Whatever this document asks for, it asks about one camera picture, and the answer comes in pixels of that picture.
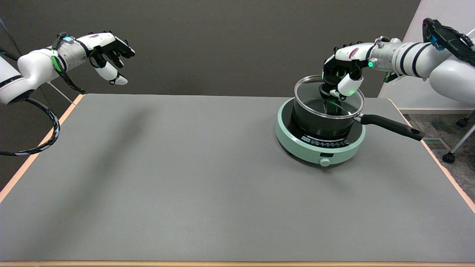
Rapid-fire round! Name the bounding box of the chair base with casters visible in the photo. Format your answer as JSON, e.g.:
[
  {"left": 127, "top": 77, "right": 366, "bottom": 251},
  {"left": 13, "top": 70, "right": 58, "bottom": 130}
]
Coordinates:
[{"left": 442, "top": 109, "right": 475, "bottom": 164}]

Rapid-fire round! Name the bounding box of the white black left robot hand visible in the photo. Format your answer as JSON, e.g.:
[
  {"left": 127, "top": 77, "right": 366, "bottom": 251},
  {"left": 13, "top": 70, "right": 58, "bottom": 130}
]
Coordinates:
[{"left": 87, "top": 31, "right": 136, "bottom": 86}]

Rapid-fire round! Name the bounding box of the metal floor vent grille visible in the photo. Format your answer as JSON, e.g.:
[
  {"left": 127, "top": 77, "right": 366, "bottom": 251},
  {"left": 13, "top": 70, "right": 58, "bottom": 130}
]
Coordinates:
[{"left": 423, "top": 138, "right": 452, "bottom": 150}]

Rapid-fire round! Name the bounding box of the green black wrist cable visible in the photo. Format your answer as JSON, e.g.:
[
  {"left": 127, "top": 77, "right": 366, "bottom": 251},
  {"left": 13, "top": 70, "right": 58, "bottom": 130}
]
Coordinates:
[{"left": 51, "top": 32, "right": 87, "bottom": 95}]

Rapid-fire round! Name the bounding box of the glass pot lid black knob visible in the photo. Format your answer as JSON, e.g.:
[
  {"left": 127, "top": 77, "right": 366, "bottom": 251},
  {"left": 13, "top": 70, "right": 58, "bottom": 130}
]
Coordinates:
[{"left": 294, "top": 75, "right": 366, "bottom": 119}]

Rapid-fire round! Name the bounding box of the black saucepan with long handle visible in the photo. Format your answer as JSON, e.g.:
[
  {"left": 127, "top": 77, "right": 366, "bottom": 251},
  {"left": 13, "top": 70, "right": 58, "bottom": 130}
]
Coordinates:
[{"left": 291, "top": 95, "right": 425, "bottom": 142}]

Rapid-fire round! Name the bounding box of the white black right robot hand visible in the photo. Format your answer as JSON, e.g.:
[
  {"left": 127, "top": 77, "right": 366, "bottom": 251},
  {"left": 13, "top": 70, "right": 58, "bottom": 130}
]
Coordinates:
[{"left": 322, "top": 42, "right": 374, "bottom": 101}]

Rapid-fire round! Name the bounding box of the black looping arm cable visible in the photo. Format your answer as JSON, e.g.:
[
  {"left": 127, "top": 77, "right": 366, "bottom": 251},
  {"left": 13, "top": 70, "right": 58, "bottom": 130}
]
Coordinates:
[{"left": 0, "top": 97, "right": 60, "bottom": 156}]

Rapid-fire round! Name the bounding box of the mint green induction cooker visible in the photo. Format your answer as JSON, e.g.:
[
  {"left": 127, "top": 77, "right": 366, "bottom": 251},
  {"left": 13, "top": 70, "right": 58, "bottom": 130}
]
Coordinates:
[{"left": 275, "top": 97, "right": 367, "bottom": 167}]

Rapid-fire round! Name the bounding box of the black green right arm cable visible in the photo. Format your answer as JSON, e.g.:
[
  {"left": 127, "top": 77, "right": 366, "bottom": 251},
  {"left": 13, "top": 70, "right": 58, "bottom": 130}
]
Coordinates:
[{"left": 423, "top": 17, "right": 475, "bottom": 64}]

